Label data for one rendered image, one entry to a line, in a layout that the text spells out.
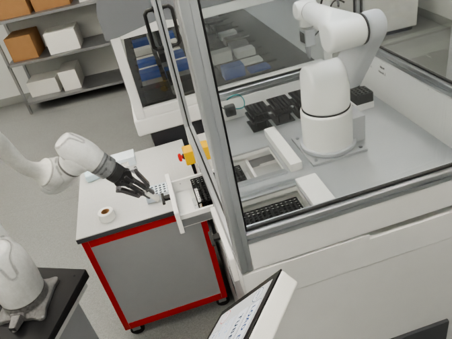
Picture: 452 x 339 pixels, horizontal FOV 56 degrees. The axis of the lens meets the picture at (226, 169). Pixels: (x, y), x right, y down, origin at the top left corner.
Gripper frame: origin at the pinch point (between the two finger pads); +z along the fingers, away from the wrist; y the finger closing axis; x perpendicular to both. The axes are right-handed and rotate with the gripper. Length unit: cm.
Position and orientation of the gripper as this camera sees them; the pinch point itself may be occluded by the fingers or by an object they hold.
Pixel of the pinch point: (152, 195)
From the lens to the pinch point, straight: 174.8
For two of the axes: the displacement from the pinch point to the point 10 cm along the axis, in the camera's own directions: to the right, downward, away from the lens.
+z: 7.0, 5.0, 5.1
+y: 6.8, -7.0, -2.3
